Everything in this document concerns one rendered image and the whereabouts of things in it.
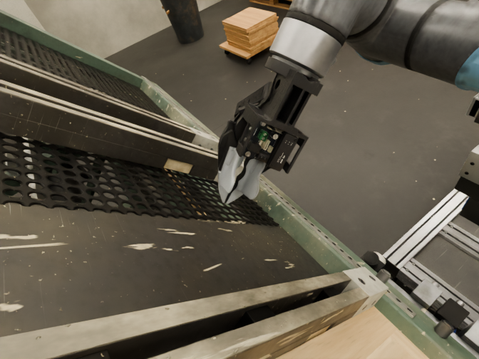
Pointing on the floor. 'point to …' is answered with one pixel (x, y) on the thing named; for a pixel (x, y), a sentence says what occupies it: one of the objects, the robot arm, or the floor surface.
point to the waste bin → (184, 19)
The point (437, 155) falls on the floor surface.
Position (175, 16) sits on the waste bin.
